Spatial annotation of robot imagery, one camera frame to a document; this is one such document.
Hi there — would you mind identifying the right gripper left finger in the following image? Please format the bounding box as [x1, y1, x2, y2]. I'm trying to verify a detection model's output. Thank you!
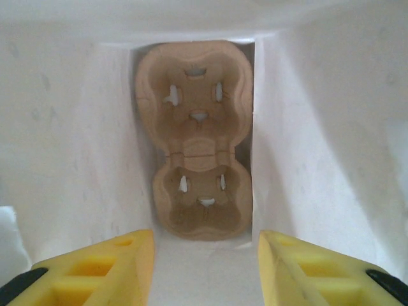
[6, 229, 156, 306]

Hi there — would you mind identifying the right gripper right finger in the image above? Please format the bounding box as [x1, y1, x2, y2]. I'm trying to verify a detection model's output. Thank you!
[258, 229, 407, 306]

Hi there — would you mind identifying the animal print paper gift bag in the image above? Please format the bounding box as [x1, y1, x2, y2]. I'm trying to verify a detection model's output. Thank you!
[0, 0, 408, 306]

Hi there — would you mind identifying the single cardboard cup carrier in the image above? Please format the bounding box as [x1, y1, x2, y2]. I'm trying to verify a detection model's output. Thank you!
[133, 40, 255, 242]

